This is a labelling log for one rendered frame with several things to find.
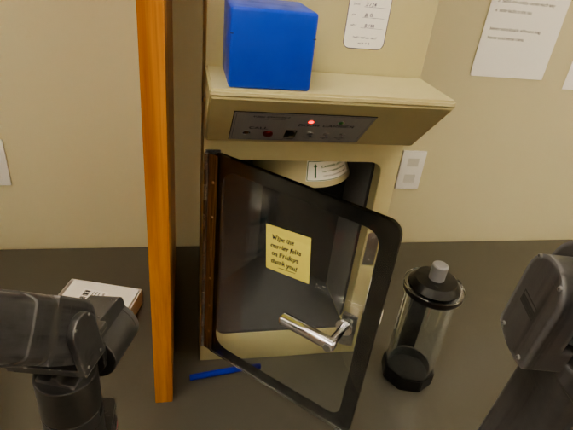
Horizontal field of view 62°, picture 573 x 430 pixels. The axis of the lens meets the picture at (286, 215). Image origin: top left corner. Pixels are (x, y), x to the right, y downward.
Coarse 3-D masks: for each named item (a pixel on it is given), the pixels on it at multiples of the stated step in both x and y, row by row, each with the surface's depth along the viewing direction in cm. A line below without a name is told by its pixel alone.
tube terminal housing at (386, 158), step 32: (224, 0) 61; (288, 0) 63; (320, 0) 63; (416, 0) 66; (320, 32) 66; (416, 32) 68; (320, 64) 68; (352, 64) 69; (384, 64) 70; (416, 64) 70; (320, 160) 76; (352, 160) 77; (384, 160) 78; (384, 192) 81
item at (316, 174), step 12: (264, 168) 81; (276, 168) 80; (288, 168) 79; (300, 168) 79; (312, 168) 79; (324, 168) 79; (336, 168) 81; (348, 168) 86; (300, 180) 79; (312, 180) 79; (324, 180) 80; (336, 180) 81
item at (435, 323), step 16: (464, 288) 85; (416, 304) 83; (448, 304) 80; (400, 320) 88; (416, 320) 84; (432, 320) 83; (448, 320) 84; (400, 336) 88; (416, 336) 86; (432, 336) 85; (400, 352) 89; (416, 352) 87; (432, 352) 88; (400, 368) 91; (416, 368) 89; (432, 368) 91
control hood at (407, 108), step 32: (224, 96) 56; (256, 96) 57; (288, 96) 57; (320, 96) 58; (352, 96) 59; (384, 96) 60; (416, 96) 62; (448, 96) 64; (224, 128) 64; (384, 128) 67; (416, 128) 68
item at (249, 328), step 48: (240, 192) 69; (288, 192) 64; (240, 240) 73; (336, 240) 63; (384, 240) 59; (240, 288) 77; (288, 288) 71; (336, 288) 66; (384, 288) 62; (240, 336) 82; (288, 336) 75; (288, 384) 80; (336, 384) 73
